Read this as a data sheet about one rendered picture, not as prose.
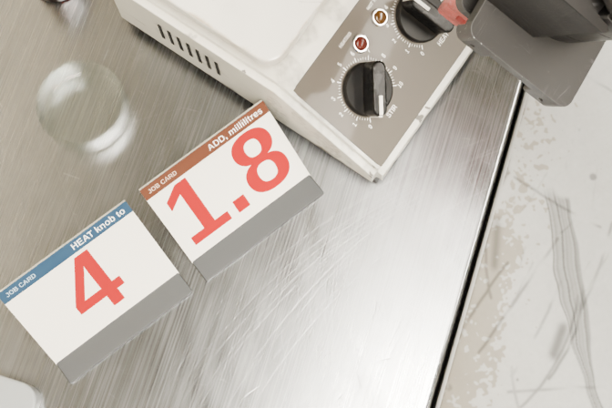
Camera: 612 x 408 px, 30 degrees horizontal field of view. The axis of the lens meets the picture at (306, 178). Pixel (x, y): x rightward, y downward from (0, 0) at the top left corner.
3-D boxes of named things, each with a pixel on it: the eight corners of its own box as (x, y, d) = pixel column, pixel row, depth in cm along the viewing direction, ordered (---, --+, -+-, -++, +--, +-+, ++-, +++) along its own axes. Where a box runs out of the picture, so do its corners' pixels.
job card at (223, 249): (324, 194, 70) (323, 177, 66) (207, 282, 69) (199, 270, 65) (264, 119, 72) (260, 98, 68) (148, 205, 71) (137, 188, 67)
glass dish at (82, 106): (32, 143, 72) (23, 133, 70) (58, 63, 73) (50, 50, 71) (116, 163, 71) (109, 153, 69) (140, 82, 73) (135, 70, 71)
